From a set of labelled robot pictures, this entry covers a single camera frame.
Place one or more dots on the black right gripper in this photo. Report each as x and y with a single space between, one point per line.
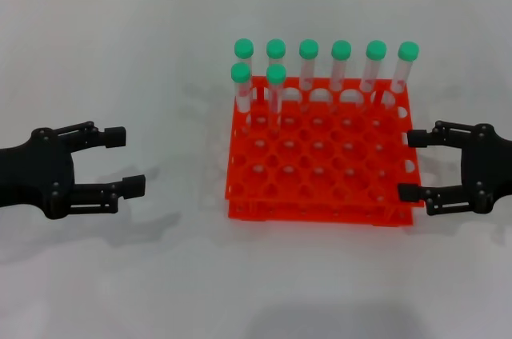
488 167

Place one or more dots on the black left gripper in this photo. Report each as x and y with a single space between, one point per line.
36 175

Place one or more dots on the clear test tube green cap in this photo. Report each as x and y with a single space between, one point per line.
409 51
309 49
276 48
376 50
244 48
341 50
241 72
277 74

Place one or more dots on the orange test tube rack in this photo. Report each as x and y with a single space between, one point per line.
320 171

